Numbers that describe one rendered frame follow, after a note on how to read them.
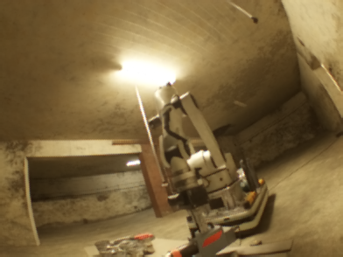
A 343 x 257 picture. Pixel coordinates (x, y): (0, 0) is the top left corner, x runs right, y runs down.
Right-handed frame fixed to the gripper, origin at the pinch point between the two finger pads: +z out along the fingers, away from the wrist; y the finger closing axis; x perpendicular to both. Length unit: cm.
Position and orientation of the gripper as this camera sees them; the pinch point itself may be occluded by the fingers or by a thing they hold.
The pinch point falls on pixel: (201, 226)
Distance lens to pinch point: 108.0
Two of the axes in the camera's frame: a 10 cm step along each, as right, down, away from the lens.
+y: -3.2, 4.7, 8.2
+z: 3.1, 8.7, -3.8
